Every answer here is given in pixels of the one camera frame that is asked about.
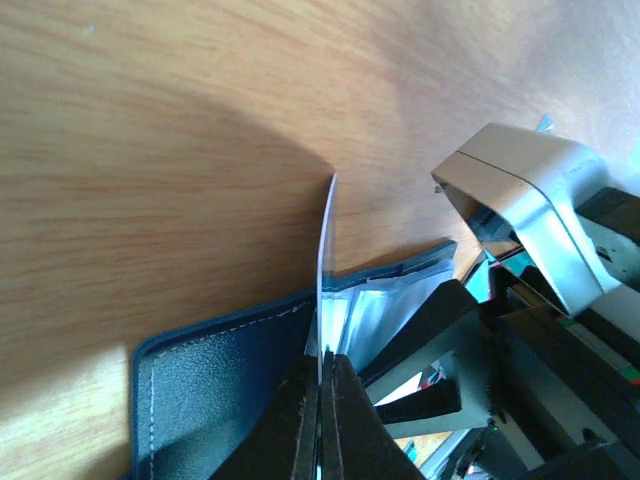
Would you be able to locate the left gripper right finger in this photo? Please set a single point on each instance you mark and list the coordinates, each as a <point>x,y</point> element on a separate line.
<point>354,444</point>

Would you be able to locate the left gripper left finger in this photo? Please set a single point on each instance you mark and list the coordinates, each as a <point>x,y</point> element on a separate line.
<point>283,444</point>

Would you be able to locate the dark blue card holder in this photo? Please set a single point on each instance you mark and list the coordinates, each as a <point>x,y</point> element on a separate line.
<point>198,391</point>

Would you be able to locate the blue VIP card pile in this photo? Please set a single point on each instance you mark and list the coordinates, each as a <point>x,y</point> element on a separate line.
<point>321,335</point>

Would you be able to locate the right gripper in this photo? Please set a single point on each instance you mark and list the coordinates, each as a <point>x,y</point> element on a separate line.
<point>537,392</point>

